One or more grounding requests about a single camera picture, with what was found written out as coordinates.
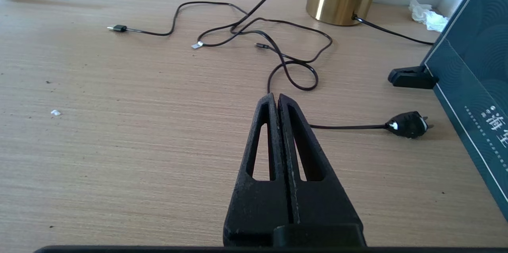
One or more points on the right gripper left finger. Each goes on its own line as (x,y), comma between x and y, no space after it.
(254,205)

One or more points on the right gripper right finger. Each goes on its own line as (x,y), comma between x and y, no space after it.
(317,209)

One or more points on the crumpled white tissue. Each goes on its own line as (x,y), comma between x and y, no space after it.
(428,15)

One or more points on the black clip stand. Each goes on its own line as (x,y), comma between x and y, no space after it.
(412,78)

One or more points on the small white crumb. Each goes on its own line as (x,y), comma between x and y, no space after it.
(55,112)

